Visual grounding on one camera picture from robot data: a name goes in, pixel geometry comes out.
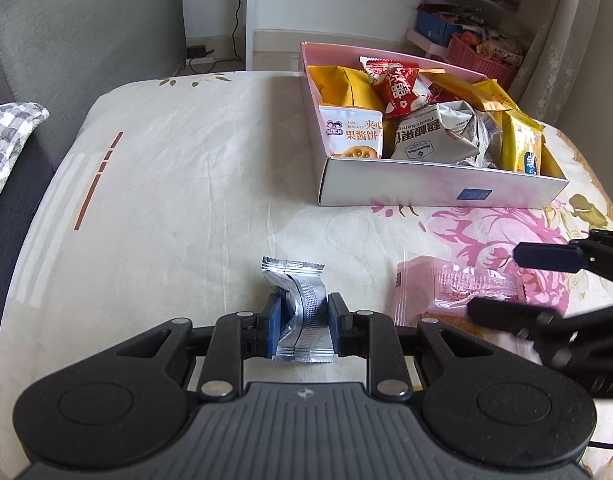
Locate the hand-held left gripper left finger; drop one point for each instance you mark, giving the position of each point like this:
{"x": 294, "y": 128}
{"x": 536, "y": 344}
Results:
{"x": 272, "y": 325}

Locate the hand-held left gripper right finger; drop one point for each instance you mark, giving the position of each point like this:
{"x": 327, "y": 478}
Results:
{"x": 336, "y": 325}

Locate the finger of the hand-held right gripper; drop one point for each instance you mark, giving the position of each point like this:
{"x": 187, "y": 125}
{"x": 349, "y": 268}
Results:
{"x": 546, "y": 255}
{"x": 506, "y": 316}

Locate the silver foil packet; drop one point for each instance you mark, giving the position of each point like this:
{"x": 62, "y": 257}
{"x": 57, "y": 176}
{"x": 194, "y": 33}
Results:
{"x": 304, "y": 305}

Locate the pink wafer packet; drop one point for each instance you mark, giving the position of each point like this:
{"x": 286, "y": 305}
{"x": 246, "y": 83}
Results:
{"x": 436, "y": 285}

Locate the yellow packet with blue label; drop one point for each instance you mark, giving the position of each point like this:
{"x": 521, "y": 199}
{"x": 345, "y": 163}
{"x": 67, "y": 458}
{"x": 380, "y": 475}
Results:
{"x": 524, "y": 145}

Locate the white packet green print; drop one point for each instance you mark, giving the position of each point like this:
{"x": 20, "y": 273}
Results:
{"x": 486, "y": 140}

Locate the pink cardboard box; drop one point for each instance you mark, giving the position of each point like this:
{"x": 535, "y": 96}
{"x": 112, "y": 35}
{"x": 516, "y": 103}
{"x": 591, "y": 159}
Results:
{"x": 411, "y": 187}

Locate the yellow snack packet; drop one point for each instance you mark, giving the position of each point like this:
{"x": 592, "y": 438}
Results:
{"x": 341, "y": 87}
{"x": 494, "y": 97}

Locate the white nut packet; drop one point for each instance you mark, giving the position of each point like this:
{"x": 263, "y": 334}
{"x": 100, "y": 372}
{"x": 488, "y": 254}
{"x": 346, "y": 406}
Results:
{"x": 426, "y": 135}

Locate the white and orange biscuit packet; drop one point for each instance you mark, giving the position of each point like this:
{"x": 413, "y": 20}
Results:
{"x": 349, "y": 132}

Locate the small red snack packet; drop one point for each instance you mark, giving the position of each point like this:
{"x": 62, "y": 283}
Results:
{"x": 439, "y": 91}

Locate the large red snack packet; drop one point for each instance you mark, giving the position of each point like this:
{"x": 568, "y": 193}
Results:
{"x": 396, "y": 87}

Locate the floral bedsheet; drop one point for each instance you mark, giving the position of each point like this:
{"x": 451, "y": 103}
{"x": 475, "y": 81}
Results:
{"x": 186, "y": 210}

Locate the pink plastic basket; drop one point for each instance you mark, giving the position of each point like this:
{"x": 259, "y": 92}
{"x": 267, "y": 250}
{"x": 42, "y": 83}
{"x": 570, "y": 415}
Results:
{"x": 481, "y": 62}

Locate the patterned curtain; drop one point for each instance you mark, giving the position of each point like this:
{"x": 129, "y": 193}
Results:
{"x": 571, "y": 35}

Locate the pink low rack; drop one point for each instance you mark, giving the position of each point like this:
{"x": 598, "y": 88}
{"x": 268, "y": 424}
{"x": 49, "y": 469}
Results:
{"x": 424, "y": 42}

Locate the blue box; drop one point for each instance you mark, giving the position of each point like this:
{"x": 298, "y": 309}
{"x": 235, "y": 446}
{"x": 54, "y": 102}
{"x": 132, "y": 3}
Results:
{"x": 436, "y": 27}

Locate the white power strip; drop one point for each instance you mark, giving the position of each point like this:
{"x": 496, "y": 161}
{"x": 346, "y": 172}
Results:
{"x": 204, "y": 60}

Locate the grey checkered pillow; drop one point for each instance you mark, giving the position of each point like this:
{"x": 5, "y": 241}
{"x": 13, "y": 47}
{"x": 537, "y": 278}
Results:
{"x": 11, "y": 150}

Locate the white bookshelf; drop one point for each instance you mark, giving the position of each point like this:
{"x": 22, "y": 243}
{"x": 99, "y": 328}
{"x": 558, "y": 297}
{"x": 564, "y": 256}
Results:
{"x": 336, "y": 5}

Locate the grey sofa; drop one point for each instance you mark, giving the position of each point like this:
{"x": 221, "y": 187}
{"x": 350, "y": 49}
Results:
{"x": 86, "y": 25}

